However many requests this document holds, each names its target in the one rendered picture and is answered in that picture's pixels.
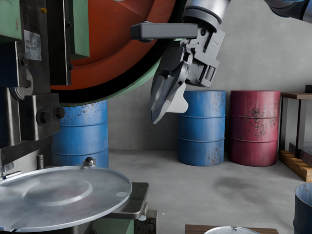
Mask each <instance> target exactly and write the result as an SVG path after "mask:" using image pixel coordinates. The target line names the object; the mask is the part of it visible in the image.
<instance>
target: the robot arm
mask: <svg viewBox="0 0 312 234"><path fill-rule="evenodd" d="M230 1H231V0H187V2H186V5H185V7H184V12H183V15H182V18H181V21H182V23H152V22H150V21H147V20H143V21H141V22H139V23H138V24H136V25H132V26H131V27H130V37H131V39H132V40H138V41H140V42H143V43H149V42H151V41H153V40H154V39H186V40H178V41H171V43H170V45H169V47H168V48H167V49H166V50H165V52H164V54H163V55H162V58H161V60H160V63H159V66H158V68H157V70H156V72H155V74H154V78H153V82H152V87H151V92H150V94H151V96H150V109H149V111H150V121H151V122H152V123H154V124H156V123H157V122H158V121H159V120H160V119H161V118H162V117H163V115H164V114H165V112H173V113H184V112H185V111H186V110H187V109H188V103H187V102H186V100H185V99H184V98H183V93H184V90H185V87H186V85H185V84H188V85H192V86H198V87H203V88H204V87H207V88H210V86H211V83H212V81H213V78H214V76H215V73H216V71H217V68H218V66H219V63H220V62H219V61H217V60H215V58H216V56H217V53H218V51H219V48H220V46H221V43H222V41H223V38H224V36H225V32H224V31H222V30H221V29H219V25H220V24H221V23H222V21H223V19H224V16H225V14H226V11H227V9H228V6H229V3H230ZM264 1H265V2H266V3H267V4H268V5H269V7H270V9H271V10H272V12H273V13H274V14H276V15H278V16H280V17H284V18H290V17H292V18H295V19H298V20H301V21H305V22H308V23H311V24H312V0H264ZM213 68H214V72H213V74H212V77H211V79H210V81H208V78H209V76H210V73H211V71H212V69H213ZM168 75H171V77H169V78H167V77H168Z"/></svg>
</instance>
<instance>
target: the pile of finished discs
mask: <svg viewBox="0 0 312 234"><path fill-rule="evenodd" d="M205 234H260V233H258V232H255V231H253V230H250V229H247V228H242V227H237V228H232V227H231V226H224V227H216V228H213V229H211V230H209V231H207V232H206V233H205Z"/></svg>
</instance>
